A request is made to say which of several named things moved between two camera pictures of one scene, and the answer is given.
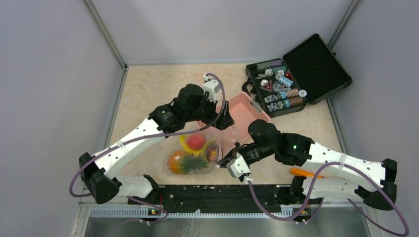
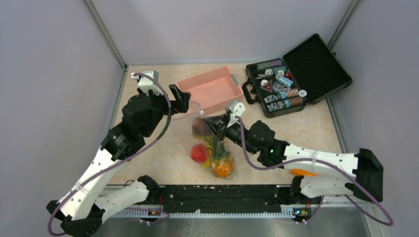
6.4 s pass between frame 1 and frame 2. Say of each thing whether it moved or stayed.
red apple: moved
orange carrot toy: stayed
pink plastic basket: moved
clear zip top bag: moved
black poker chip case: stayed
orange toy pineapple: moved
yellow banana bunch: moved
